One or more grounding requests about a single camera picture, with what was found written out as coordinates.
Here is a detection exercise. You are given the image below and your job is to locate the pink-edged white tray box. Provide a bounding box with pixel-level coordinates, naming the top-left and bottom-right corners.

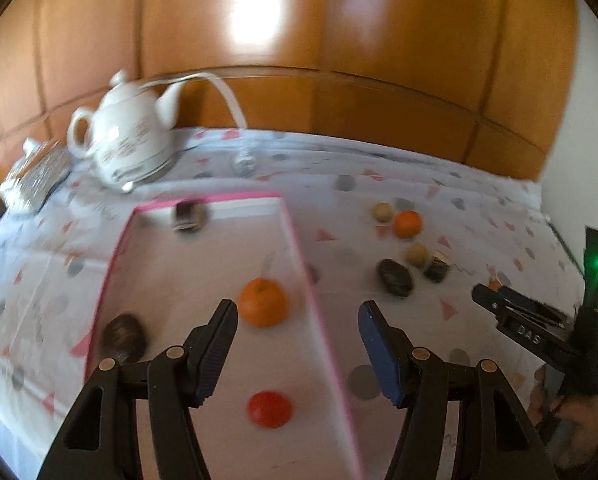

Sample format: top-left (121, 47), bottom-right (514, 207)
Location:
top-left (84, 192), bottom-right (365, 480)

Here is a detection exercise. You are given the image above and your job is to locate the white ceramic electric kettle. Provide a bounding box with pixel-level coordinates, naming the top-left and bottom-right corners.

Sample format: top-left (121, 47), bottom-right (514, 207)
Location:
top-left (68, 69), bottom-right (189, 193)

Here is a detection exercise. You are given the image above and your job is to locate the orange with stem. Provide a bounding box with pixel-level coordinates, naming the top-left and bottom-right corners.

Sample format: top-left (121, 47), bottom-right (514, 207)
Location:
top-left (237, 260), bottom-right (290, 329)

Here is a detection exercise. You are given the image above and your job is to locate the person's right hand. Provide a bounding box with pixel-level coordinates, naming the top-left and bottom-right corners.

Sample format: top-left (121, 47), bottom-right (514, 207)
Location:
top-left (529, 365), bottom-right (598, 466)

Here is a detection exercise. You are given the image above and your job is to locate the red cherry tomato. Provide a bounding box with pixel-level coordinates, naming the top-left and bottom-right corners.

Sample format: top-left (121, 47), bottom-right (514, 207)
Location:
top-left (247, 390), bottom-right (293, 429)

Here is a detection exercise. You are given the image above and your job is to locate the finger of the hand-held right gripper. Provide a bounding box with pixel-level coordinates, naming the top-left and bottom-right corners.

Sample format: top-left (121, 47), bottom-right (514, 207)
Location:
top-left (472, 284), bottom-right (575, 328)
top-left (496, 310), bottom-right (575, 368)

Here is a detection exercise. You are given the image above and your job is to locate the dark water chestnut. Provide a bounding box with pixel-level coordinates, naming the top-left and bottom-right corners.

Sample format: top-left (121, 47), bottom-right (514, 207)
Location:
top-left (376, 258), bottom-right (414, 298)
top-left (101, 313), bottom-right (146, 363)

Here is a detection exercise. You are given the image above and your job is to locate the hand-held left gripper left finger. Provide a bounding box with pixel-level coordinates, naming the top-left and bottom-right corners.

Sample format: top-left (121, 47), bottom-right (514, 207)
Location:
top-left (51, 299), bottom-right (239, 480)

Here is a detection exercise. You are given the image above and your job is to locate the white kettle power cord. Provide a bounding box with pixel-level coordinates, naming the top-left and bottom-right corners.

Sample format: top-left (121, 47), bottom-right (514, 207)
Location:
top-left (139, 72), bottom-right (260, 178)

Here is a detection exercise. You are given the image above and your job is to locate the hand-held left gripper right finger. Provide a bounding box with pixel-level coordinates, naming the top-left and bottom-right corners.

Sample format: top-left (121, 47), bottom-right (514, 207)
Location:
top-left (357, 300), bottom-right (555, 480)

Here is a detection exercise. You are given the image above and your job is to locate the silver patterned tissue box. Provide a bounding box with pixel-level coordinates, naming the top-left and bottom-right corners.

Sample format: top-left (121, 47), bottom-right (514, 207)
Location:
top-left (0, 137), bottom-right (72, 216)

